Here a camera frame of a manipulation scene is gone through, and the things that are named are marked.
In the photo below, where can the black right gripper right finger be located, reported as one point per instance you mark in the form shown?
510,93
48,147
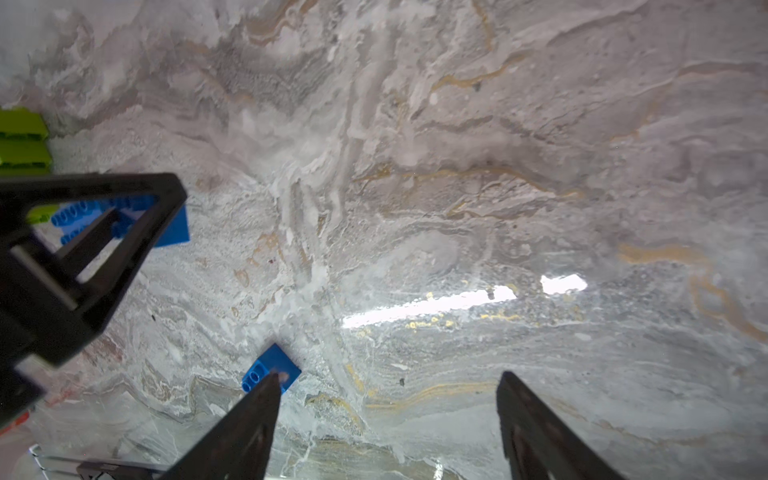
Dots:
537,443

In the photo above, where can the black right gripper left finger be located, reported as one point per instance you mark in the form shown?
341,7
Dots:
239,445

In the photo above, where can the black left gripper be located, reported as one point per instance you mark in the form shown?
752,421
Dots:
45,309

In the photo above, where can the blue lego brick assembly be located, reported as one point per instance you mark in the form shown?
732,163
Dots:
73,218

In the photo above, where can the blue 2x2 lego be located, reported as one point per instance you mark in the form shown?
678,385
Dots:
272,360

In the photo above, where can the green 2x4 lego brick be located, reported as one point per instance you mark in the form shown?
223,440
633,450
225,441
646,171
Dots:
23,144

